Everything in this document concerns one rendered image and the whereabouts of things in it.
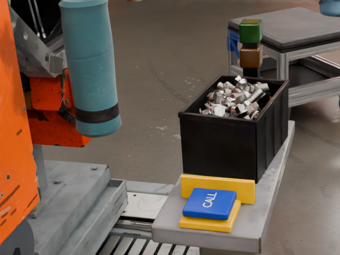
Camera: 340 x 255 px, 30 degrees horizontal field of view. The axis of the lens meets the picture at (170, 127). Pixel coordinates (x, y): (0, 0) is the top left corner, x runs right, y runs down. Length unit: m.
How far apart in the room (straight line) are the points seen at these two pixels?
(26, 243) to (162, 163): 0.99
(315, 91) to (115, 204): 0.98
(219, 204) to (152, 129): 1.46
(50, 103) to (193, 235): 0.48
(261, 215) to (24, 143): 0.38
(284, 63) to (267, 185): 1.19
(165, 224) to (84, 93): 0.33
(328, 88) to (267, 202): 1.38
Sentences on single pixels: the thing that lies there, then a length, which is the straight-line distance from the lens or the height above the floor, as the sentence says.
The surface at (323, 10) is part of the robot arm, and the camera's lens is 1.34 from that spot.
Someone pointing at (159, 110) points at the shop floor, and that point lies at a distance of 2.57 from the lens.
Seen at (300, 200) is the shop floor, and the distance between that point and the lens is 1.91.
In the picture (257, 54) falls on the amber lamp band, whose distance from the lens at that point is 1.24.
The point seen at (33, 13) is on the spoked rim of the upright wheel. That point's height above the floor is 0.67.
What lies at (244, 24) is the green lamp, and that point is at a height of 0.66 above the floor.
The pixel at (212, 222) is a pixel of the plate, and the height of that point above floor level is 0.46.
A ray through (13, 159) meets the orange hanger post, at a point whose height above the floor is 0.62.
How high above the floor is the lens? 0.98
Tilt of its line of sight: 24 degrees down
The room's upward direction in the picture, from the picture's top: 4 degrees counter-clockwise
